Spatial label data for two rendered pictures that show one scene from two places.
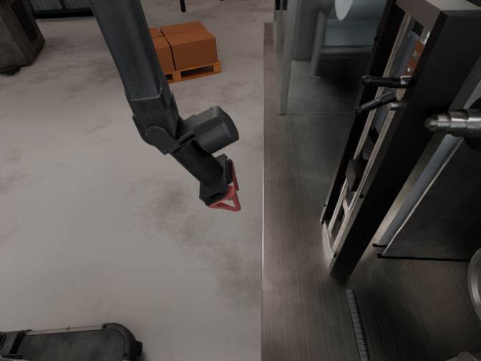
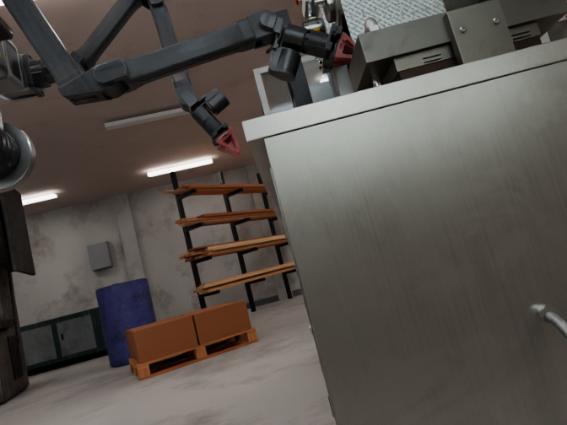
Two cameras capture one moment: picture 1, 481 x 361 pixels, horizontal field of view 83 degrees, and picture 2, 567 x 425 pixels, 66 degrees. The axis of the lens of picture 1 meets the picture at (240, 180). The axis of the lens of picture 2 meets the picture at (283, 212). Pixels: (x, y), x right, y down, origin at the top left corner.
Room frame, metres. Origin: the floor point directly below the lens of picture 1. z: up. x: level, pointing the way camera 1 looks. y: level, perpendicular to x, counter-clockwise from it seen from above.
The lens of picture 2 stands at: (-1.02, 0.05, 0.64)
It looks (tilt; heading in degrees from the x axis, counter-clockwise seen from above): 7 degrees up; 355
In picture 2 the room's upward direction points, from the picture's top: 15 degrees counter-clockwise
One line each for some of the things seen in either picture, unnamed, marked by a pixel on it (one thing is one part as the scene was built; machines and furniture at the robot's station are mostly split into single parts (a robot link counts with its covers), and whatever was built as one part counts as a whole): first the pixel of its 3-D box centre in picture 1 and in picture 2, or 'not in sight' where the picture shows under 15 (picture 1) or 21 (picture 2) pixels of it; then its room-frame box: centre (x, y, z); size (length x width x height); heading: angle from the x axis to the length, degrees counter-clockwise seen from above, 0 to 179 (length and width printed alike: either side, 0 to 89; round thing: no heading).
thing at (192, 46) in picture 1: (167, 53); (189, 336); (3.59, 0.86, 0.21); 1.22 x 0.88 x 0.42; 106
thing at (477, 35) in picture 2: not in sight; (479, 34); (-0.29, -0.46, 0.96); 0.10 x 0.03 x 0.11; 85
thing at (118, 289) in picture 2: not in sight; (129, 320); (4.70, 1.73, 0.48); 0.67 x 0.64 x 0.97; 0
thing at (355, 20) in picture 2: not in sight; (400, 29); (-0.07, -0.42, 1.11); 0.23 x 0.01 x 0.18; 85
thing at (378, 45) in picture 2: not in sight; (449, 43); (-0.19, -0.45, 1.00); 0.40 x 0.16 x 0.06; 85
